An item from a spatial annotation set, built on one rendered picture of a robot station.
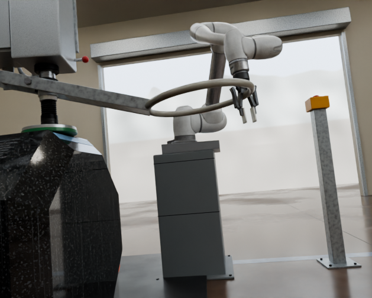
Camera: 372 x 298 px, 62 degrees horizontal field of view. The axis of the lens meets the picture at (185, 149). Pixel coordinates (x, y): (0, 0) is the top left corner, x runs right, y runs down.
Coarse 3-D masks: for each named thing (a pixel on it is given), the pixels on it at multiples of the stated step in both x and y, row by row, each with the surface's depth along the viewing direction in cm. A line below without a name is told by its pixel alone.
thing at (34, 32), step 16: (16, 0) 126; (32, 0) 126; (48, 0) 126; (64, 0) 136; (16, 16) 125; (32, 16) 125; (48, 16) 126; (64, 16) 134; (16, 32) 124; (32, 32) 125; (48, 32) 125; (64, 32) 132; (16, 48) 124; (32, 48) 124; (48, 48) 125; (64, 48) 130; (32, 64) 131; (48, 64) 131; (64, 64) 134
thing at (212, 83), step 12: (192, 84) 113; (204, 84) 113; (216, 84) 113; (228, 84) 115; (240, 84) 118; (252, 84) 125; (156, 96) 120; (168, 96) 117; (204, 108) 158; (216, 108) 157
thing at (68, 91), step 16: (0, 80) 127; (16, 80) 128; (32, 80) 128; (48, 80) 128; (64, 96) 139; (80, 96) 128; (96, 96) 129; (112, 96) 129; (128, 96) 129; (144, 112) 136
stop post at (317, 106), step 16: (320, 96) 202; (320, 112) 203; (320, 128) 202; (320, 144) 202; (320, 160) 201; (320, 176) 204; (336, 192) 198; (336, 208) 198; (336, 224) 197; (336, 240) 196; (336, 256) 195
